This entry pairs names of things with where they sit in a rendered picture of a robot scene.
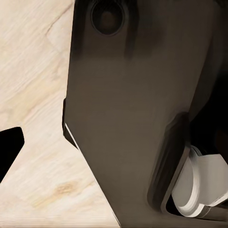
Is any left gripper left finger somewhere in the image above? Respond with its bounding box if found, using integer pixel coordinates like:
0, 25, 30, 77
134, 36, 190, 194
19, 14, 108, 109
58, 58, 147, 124
0, 126, 25, 183

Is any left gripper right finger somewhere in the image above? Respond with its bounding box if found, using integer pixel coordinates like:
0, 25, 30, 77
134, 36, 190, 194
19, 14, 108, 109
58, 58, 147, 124
213, 126, 228, 164

